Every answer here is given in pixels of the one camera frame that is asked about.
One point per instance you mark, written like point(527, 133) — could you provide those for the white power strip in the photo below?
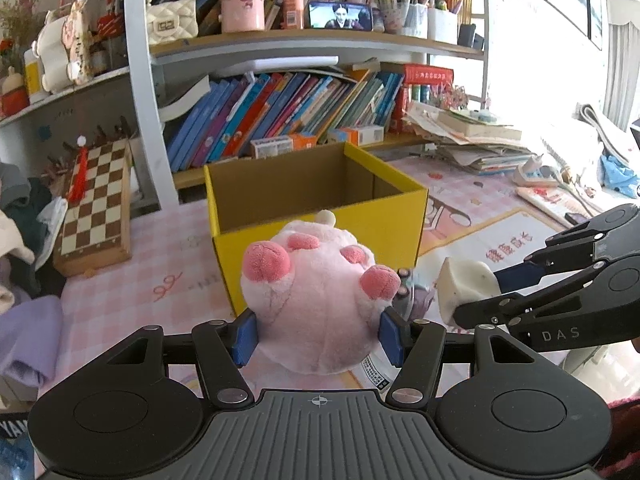
point(535, 175)

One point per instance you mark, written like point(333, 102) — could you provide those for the cream faceted block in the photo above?
point(465, 285)

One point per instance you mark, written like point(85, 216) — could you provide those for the blue plastic bag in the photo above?
point(620, 175)

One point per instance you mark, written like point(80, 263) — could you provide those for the orange and white carton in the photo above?
point(357, 135)

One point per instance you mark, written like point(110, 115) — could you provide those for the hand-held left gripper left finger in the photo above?
point(246, 335)

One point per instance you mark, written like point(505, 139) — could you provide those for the red book box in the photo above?
point(427, 80)

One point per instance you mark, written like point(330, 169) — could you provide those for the stack of papers and books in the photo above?
point(475, 145)

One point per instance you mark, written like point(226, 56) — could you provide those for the pink plush toy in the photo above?
point(315, 310)

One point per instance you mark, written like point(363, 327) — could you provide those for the row of colourful books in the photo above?
point(280, 110)

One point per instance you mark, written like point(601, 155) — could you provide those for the purple smart watch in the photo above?
point(422, 300)

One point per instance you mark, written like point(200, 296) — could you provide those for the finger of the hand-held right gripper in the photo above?
point(500, 307)
point(520, 277)

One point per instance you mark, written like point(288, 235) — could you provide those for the yellow cardboard box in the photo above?
point(320, 220)

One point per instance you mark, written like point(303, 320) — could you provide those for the clear pen holder with pens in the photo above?
point(400, 15)

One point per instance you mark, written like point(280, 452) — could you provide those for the orange bottle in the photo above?
point(293, 5)

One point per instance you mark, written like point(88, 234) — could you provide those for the pink checked cloth-covered desktop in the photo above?
point(175, 270)

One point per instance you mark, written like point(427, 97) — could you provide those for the cream toy decoration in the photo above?
point(65, 50)

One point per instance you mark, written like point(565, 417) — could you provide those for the red jar with cream lid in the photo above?
point(14, 97)

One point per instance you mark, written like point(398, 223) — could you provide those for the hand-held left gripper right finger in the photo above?
point(391, 337)

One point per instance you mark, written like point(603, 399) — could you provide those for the phone with lit screen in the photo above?
point(340, 15)

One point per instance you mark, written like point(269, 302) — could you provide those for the small black box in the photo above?
point(470, 37)

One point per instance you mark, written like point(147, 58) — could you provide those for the black bag with white lettering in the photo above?
point(15, 427)

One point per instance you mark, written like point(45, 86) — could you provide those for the cream quilted handbag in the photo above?
point(172, 20)

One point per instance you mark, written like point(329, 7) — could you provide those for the white desk bookshelf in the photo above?
point(142, 110)

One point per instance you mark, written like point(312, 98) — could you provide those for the wooden chessboard box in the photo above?
point(95, 210)

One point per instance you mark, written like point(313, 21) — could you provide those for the yellow and white bottle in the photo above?
point(34, 77)

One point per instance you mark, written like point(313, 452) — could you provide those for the small orange carton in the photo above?
point(304, 141)

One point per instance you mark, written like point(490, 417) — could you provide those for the white pen holder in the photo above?
point(442, 27)

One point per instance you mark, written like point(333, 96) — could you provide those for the lilac garment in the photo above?
point(30, 340)

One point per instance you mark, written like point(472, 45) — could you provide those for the grey curtain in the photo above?
point(625, 60)

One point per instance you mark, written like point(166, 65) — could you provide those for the pile of dark clothes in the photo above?
point(30, 210)

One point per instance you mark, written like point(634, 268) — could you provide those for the dark red fuzzy clothing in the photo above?
point(625, 440)

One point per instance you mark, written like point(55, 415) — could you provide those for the red tassel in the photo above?
point(79, 175)

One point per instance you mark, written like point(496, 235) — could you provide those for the red and white booklet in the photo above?
point(550, 200)

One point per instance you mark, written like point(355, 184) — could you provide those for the dried flowers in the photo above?
point(20, 20)

